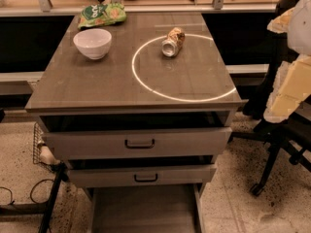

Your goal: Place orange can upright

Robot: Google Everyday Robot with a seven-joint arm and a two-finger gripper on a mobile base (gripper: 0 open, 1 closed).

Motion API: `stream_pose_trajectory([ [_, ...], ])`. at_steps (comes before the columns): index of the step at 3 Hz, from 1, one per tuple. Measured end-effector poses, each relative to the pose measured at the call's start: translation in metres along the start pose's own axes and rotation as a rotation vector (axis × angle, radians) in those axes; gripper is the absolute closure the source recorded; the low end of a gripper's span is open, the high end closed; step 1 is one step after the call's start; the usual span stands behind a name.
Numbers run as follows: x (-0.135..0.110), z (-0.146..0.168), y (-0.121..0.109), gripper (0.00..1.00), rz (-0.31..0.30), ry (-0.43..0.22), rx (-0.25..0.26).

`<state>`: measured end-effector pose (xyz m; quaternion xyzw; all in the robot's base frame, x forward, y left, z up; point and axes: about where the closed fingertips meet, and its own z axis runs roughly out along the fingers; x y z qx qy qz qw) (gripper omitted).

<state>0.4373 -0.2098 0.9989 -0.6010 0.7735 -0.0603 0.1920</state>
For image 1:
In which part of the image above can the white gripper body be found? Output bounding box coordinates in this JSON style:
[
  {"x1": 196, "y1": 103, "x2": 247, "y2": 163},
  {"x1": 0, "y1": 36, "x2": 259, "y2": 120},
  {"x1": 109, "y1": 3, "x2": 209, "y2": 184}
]
[{"x1": 288, "y1": 0, "x2": 311, "y2": 55}]

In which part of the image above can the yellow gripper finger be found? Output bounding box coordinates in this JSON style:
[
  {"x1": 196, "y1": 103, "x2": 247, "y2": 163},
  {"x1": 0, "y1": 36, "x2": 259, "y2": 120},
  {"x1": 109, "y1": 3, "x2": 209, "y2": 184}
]
[
  {"x1": 263, "y1": 56, "x2": 311, "y2": 123},
  {"x1": 267, "y1": 8, "x2": 294, "y2": 34}
]

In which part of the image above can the crushed orange soda can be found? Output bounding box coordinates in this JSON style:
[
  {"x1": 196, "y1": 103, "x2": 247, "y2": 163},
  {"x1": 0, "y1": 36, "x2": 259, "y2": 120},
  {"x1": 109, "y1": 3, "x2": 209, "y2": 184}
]
[{"x1": 161, "y1": 27, "x2": 186, "y2": 57}]

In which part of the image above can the black office chair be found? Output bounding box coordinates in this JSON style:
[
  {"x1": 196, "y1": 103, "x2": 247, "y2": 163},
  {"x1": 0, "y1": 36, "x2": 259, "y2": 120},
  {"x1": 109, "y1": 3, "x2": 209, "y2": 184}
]
[{"x1": 230, "y1": 0, "x2": 311, "y2": 197}]

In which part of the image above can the upper grey drawer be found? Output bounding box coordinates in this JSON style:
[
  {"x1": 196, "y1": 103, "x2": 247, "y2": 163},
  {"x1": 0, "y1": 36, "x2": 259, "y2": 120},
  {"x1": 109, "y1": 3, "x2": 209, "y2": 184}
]
[{"x1": 43, "y1": 127, "x2": 231, "y2": 160}]

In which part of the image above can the grey drawer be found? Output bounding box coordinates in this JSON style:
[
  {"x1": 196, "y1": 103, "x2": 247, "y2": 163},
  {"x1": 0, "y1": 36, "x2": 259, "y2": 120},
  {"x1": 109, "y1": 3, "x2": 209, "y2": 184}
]
[
  {"x1": 43, "y1": 127, "x2": 231, "y2": 160},
  {"x1": 68, "y1": 164, "x2": 216, "y2": 188}
]

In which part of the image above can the grey drawer cabinet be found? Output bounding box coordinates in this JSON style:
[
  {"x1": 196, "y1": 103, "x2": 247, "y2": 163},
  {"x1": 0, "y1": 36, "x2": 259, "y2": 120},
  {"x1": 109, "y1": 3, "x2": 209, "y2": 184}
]
[{"x1": 26, "y1": 13, "x2": 241, "y2": 233}]

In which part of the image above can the lower grey drawer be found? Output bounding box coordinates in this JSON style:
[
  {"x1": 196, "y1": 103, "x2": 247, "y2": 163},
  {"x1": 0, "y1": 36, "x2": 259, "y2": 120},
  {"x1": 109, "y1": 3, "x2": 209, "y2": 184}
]
[{"x1": 68, "y1": 164, "x2": 216, "y2": 188}]

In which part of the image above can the green chip bag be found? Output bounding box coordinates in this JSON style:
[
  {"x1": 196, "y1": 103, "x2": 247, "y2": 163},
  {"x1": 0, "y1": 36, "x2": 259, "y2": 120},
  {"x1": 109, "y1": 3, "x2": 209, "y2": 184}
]
[{"x1": 78, "y1": 3, "x2": 126, "y2": 29}]

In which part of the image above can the white ceramic bowl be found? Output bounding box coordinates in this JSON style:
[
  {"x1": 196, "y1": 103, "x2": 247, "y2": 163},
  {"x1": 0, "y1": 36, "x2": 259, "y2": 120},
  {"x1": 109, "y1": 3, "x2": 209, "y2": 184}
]
[{"x1": 73, "y1": 28, "x2": 112, "y2": 60}]

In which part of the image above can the black metal stand leg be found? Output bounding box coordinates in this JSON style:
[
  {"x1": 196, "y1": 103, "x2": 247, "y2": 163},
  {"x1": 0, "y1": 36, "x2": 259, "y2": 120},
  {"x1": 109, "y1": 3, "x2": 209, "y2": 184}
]
[{"x1": 0, "y1": 163, "x2": 65, "y2": 233}]

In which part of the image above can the wire mesh basket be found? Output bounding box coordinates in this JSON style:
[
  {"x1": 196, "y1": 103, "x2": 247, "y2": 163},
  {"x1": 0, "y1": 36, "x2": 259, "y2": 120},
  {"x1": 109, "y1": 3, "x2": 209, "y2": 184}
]
[{"x1": 32, "y1": 123, "x2": 55, "y2": 173}]

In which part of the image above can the black floor cable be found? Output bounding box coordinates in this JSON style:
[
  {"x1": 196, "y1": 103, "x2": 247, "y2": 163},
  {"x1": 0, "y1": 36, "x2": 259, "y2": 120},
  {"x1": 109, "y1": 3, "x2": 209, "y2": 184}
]
[{"x1": 0, "y1": 178, "x2": 55, "y2": 206}]

